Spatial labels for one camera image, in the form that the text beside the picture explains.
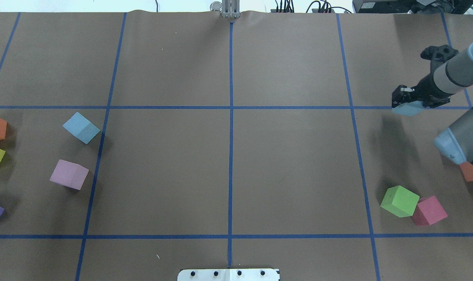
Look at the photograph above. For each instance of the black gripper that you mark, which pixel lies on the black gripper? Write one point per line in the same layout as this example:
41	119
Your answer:
428	87

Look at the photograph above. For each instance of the light blue foam block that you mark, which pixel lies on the light blue foam block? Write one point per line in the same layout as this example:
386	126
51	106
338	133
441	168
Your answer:
409	109
81	128

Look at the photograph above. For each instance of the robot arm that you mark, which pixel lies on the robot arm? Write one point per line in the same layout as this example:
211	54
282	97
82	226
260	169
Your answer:
450	73

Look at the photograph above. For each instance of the green foam block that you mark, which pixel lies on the green foam block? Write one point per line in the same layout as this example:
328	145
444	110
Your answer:
400	201

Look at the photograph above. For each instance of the pink-red foam block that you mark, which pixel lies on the pink-red foam block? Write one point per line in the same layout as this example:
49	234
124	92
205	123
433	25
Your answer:
428	211

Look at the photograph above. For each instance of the small metal cylinder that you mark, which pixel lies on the small metal cylinder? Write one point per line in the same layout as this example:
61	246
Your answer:
216	6

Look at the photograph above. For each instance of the light pink foam block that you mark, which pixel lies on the light pink foam block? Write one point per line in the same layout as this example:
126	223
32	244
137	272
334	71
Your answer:
69	174

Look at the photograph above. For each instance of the aluminium frame post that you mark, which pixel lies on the aluminium frame post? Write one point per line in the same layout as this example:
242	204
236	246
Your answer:
230	9

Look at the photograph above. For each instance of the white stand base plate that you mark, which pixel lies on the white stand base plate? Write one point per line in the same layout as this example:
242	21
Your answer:
252	274

